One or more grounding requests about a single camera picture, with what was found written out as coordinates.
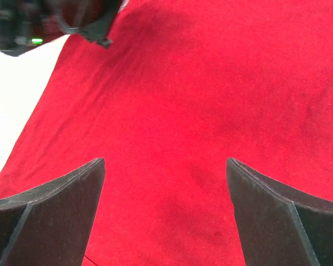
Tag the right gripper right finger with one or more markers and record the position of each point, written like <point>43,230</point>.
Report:
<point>278,224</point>

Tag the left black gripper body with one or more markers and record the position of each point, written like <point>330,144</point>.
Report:
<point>92,20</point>

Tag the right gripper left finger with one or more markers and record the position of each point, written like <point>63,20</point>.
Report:
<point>50,224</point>

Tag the red t-shirt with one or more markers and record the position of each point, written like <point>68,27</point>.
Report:
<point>185,86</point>

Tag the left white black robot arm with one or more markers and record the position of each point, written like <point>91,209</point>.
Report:
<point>26,25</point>

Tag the floral tablecloth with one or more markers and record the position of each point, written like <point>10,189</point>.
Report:
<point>22,82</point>

